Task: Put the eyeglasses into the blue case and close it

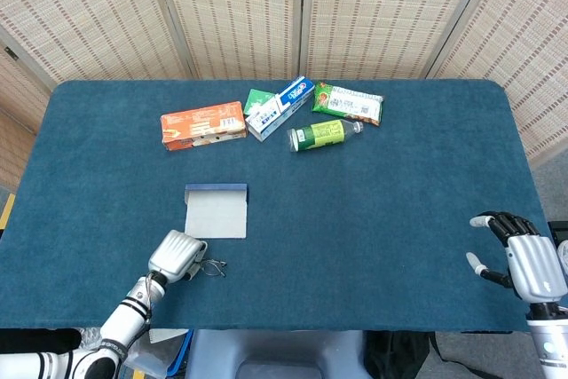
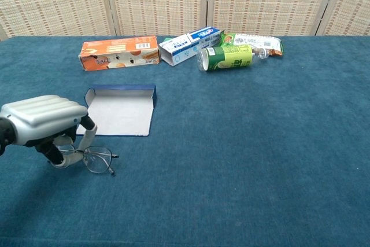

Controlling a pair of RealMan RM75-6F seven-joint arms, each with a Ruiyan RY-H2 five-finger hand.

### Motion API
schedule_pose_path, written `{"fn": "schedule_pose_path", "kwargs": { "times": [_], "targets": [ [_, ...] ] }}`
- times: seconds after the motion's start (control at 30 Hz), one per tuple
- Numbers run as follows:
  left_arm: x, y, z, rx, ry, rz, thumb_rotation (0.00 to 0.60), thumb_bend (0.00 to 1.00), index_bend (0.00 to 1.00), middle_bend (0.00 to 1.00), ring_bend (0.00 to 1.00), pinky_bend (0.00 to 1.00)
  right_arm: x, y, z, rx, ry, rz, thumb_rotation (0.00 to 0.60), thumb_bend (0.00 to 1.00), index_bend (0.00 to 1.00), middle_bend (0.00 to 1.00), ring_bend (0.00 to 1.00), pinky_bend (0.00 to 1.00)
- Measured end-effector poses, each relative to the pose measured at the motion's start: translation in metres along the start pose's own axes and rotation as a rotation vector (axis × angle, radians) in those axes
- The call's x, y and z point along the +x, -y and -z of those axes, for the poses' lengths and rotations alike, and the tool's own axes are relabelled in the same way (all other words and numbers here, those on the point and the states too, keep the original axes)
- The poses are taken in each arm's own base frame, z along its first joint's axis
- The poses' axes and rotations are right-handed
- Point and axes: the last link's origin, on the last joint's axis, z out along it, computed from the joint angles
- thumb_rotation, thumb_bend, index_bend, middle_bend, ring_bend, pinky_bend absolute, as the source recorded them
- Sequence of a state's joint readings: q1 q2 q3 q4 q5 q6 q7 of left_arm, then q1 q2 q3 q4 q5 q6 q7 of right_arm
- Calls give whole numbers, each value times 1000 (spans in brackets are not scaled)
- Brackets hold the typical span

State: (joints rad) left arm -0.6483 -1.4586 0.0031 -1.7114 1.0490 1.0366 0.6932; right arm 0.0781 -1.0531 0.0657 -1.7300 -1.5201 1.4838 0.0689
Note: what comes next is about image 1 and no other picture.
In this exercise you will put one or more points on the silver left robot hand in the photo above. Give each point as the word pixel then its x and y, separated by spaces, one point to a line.
pixel 175 257

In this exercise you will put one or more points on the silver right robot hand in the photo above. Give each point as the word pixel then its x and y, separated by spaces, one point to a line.
pixel 534 266

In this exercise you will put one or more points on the black-framed eyeglasses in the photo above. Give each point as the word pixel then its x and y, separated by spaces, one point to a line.
pixel 213 268

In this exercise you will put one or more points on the grey case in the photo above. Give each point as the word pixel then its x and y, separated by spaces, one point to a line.
pixel 215 215

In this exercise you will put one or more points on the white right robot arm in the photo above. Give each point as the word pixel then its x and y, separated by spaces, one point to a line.
pixel 550 343

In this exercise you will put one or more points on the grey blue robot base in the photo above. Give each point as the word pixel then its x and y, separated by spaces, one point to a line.
pixel 275 352

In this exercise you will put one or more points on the black device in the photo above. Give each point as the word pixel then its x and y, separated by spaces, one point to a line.
pixel 559 231

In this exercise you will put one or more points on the clear plastic bag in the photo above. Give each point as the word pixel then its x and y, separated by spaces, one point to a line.
pixel 153 359

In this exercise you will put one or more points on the crumpled clear plastic wrap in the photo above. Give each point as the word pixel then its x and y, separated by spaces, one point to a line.
pixel 91 337

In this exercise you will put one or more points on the orange biscuit box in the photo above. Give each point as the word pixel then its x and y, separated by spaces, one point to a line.
pixel 199 128

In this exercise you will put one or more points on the black bag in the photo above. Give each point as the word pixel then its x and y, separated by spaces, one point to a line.
pixel 395 352

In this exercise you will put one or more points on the white blue toothpaste box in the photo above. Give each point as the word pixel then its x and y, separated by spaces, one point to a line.
pixel 275 112

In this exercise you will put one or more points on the small green packet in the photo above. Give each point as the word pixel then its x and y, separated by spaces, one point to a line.
pixel 257 99

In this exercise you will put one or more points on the blue table cloth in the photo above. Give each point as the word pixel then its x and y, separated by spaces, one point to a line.
pixel 355 219

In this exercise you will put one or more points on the plastic bottle green label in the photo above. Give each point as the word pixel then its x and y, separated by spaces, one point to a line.
pixel 324 134

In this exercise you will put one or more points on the woven bamboo screen panel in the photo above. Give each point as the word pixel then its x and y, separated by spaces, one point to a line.
pixel 390 10
pixel 18 99
pixel 89 10
pixel 239 10
pixel 532 41

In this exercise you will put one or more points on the green white snack packet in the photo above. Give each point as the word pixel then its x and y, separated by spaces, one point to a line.
pixel 350 104

